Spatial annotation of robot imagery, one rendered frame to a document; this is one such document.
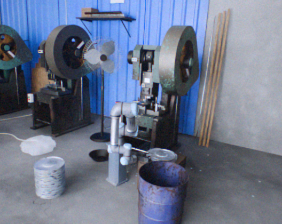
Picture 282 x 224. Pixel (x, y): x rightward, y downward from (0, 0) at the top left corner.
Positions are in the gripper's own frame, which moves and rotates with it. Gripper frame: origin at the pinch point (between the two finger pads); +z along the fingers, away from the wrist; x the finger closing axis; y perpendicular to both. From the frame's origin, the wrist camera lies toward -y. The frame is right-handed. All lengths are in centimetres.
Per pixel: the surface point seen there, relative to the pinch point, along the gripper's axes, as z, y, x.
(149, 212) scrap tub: -40, -44, 24
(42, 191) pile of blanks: -90, 50, 41
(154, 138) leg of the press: 35.6, 32.4, -2.6
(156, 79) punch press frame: 41, 49, -73
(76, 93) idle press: 21, 217, -25
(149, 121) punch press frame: 36, 45, -21
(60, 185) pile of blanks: -74, 47, 38
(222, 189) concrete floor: 71, -48, 35
